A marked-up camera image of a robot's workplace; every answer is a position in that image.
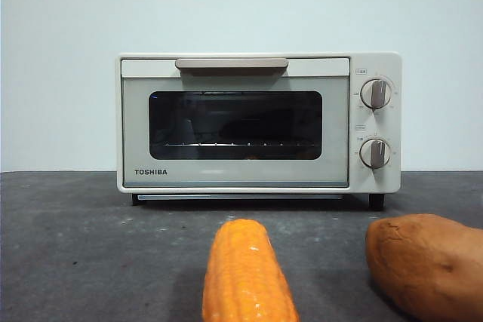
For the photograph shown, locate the purple eggplant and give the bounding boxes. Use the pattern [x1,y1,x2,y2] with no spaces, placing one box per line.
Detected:
[220,110,303,140]

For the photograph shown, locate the oven door with taupe handle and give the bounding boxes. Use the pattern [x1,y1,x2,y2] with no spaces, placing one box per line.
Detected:
[120,57,351,189]

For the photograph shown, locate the cream Toshiba toaster oven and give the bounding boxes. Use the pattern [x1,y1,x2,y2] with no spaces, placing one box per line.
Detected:
[115,51,402,211]

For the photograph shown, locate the cream oven knob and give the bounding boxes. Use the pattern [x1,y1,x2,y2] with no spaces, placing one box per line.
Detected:
[358,138,392,170]
[359,78,392,110]

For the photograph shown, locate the orange corn cob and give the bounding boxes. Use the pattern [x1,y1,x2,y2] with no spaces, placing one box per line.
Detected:
[202,219,300,322]

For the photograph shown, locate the brown sweet potato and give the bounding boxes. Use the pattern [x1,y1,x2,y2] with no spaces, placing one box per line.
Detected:
[365,213,483,322]

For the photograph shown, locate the metal oven wire rack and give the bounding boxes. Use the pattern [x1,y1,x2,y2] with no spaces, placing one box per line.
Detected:
[165,142,303,149]

